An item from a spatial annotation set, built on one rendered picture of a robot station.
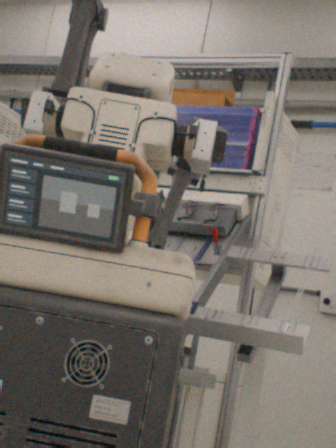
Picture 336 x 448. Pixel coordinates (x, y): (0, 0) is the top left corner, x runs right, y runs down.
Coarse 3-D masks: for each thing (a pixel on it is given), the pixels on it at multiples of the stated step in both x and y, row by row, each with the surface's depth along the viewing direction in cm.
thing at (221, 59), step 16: (176, 64) 325; (192, 64) 322; (208, 64) 320; (224, 64) 317; (240, 64) 314; (256, 64) 311; (272, 64) 308; (272, 96) 295; (272, 112) 298; (256, 160) 290; (192, 352) 236; (192, 368) 237
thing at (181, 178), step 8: (176, 160) 245; (176, 168) 243; (176, 176) 241; (184, 176) 242; (192, 176) 243; (200, 176) 245; (176, 184) 239; (184, 184) 240; (192, 184) 246; (168, 192) 238; (176, 192) 238; (184, 192) 239; (168, 200) 235; (176, 200) 236; (168, 208) 234; (176, 208) 235; (168, 216) 232; (160, 224) 230; (168, 224) 231; (160, 232) 228; (160, 240) 227; (160, 248) 226
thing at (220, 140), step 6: (186, 126) 196; (216, 132) 195; (222, 132) 195; (216, 138) 196; (222, 138) 196; (216, 144) 197; (222, 144) 196; (216, 150) 197; (222, 150) 197; (216, 156) 198; (222, 156) 198; (216, 162) 199
